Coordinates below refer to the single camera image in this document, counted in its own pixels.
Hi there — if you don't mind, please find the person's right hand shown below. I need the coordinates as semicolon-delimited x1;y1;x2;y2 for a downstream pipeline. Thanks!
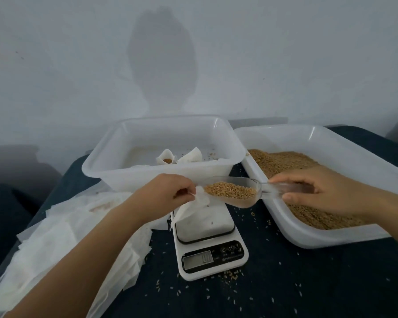
268;165;380;220

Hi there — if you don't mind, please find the person's left hand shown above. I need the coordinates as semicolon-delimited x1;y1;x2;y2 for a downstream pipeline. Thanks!
125;173;198;227

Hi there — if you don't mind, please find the brown grain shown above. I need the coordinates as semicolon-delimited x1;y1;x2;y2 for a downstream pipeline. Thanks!
204;149;367;231

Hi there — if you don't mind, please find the white plastic tub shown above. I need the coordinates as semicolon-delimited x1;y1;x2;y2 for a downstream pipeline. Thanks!
81;116;249;192

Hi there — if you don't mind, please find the white mesh bag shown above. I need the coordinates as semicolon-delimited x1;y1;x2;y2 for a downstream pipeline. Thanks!
155;148;179;166
172;185;214;227

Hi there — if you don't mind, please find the white tray of grain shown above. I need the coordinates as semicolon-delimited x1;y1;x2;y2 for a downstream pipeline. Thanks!
234;124;398;250

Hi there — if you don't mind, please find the clear plastic scoop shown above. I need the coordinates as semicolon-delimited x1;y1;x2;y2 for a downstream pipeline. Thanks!
198;175;317;210

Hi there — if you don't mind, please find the pile of white bags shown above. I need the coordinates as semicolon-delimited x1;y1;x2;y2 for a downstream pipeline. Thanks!
0;185;171;318

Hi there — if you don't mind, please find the person's left forearm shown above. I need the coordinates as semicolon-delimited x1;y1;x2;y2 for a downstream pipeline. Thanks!
7;205;153;318

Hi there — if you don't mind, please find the white digital kitchen scale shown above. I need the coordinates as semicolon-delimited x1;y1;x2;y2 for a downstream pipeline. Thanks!
170;203;250;282

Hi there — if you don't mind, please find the dark blue tablecloth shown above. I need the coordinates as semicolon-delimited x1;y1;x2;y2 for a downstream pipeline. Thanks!
0;183;38;284
0;125;398;318

